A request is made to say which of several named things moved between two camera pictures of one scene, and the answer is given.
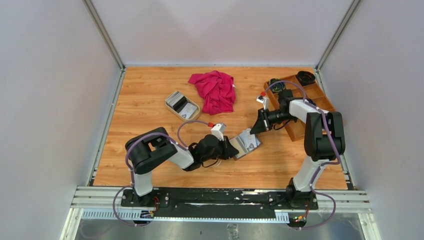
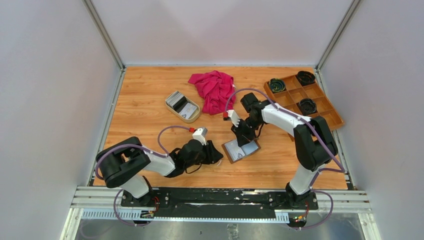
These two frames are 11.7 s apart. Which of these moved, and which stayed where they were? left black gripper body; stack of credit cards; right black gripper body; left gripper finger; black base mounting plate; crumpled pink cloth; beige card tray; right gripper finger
Moved: right black gripper body; left black gripper body; right gripper finger; left gripper finger
Stayed: stack of credit cards; black base mounting plate; beige card tray; crumpled pink cloth
